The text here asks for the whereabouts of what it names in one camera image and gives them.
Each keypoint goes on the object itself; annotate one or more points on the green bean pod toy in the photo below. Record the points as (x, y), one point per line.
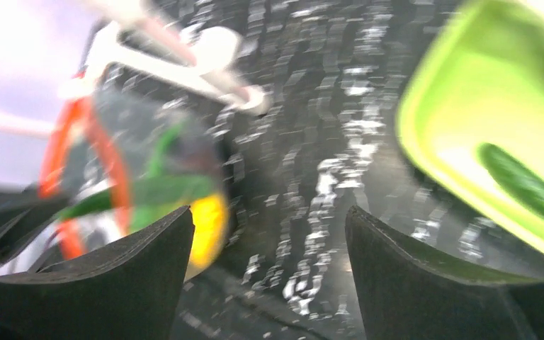
(167, 152)

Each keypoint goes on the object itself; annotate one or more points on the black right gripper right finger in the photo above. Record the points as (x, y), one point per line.
(408, 289)

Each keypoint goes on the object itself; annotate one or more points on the green plastic basin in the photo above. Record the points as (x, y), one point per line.
(481, 82)

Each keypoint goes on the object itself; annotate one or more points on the green chili pepper toy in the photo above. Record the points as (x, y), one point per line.
(151, 192)

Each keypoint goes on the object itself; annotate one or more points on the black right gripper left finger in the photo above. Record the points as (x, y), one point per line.
(128, 289)

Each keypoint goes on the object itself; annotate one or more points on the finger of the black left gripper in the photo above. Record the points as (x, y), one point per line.
(23, 216)

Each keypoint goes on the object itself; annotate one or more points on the yellow banana toy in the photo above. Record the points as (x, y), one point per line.
(210, 218)

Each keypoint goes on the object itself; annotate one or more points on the clear zip top bag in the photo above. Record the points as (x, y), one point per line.
(105, 138)

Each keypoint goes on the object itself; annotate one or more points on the green cucumber toy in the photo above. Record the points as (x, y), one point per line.
(514, 177)

